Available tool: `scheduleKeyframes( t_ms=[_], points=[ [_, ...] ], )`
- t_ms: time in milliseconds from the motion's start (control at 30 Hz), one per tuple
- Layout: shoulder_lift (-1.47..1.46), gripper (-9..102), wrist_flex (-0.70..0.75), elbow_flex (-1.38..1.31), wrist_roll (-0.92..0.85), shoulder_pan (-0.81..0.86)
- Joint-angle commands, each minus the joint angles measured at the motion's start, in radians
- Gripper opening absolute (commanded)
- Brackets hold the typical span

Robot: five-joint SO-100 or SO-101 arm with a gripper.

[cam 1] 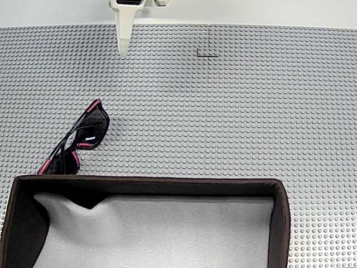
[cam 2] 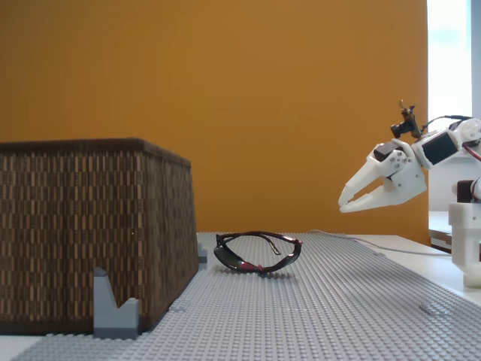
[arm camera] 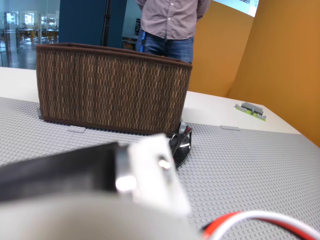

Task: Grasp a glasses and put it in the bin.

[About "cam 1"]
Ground black sunglasses with pink trim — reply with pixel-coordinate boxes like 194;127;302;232
37;98;110;176

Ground brown woven fabric bin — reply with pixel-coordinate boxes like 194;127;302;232
0;175;291;268

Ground grey felt bin liner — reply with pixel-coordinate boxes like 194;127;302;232
32;192;274;268

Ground grey studded baseplate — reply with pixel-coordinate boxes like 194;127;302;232
204;23;357;268
0;23;210;243

